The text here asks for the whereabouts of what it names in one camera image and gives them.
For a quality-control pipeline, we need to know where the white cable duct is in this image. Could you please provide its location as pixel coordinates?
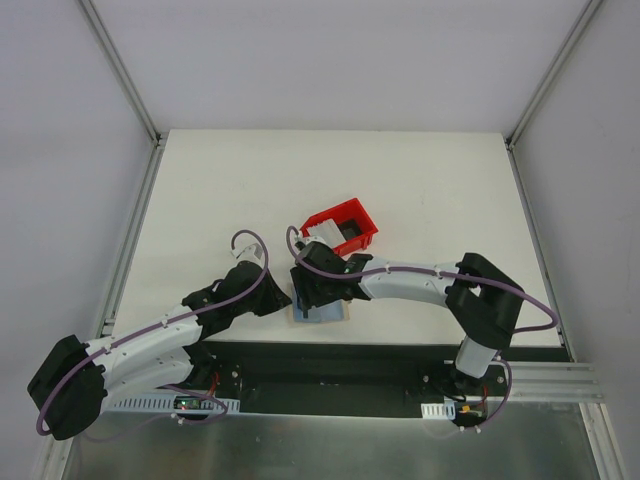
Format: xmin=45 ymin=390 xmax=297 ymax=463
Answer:
xmin=420 ymin=401 xmax=456 ymax=421
xmin=105 ymin=392 xmax=240 ymax=415

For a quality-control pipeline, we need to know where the right aluminium frame post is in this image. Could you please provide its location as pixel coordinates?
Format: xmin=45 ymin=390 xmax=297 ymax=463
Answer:
xmin=504 ymin=0 xmax=606 ymax=151

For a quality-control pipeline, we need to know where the red plastic bin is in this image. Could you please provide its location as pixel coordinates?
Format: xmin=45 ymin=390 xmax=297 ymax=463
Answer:
xmin=301 ymin=198 xmax=378 ymax=256

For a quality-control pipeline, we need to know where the left white cable duct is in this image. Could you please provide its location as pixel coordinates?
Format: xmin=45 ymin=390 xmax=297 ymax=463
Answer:
xmin=105 ymin=392 xmax=240 ymax=415

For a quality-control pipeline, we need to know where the beige leather card holder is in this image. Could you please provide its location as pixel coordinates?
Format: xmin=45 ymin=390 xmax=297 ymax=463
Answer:
xmin=290 ymin=288 xmax=349 ymax=324

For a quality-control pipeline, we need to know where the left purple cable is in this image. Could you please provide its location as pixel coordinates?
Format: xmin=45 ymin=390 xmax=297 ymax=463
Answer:
xmin=37 ymin=229 xmax=271 ymax=441

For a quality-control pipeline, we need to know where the aluminium rail profile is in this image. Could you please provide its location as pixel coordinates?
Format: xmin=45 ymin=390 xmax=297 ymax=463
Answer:
xmin=509 ymin=362 xmax=604 ymax=403

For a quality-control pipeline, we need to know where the left aluminium frame post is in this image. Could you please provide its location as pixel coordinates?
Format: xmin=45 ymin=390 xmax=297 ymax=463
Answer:
xmin=74 ymin=0 xmax=169 ymax=146

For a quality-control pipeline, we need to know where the right white cable duct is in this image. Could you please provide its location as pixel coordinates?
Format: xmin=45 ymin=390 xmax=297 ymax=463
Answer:
xmin=420 ymin=401 xmax=456 ymax=421

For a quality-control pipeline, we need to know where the aluminium frame post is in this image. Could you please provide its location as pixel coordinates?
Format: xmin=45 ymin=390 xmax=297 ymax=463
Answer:
xmin=504 ymin=0 xmax=606 ymax=151
xmin=74 ymin=0 xmax=169 ymax=146

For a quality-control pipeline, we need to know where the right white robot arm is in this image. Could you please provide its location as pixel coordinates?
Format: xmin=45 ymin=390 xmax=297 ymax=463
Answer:
xmin=290 ymin=241 xmax=524 ymax=395

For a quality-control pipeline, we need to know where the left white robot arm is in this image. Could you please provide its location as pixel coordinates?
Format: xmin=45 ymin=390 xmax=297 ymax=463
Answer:
xmin=27 ymin=261 xmax=292 ymax=440

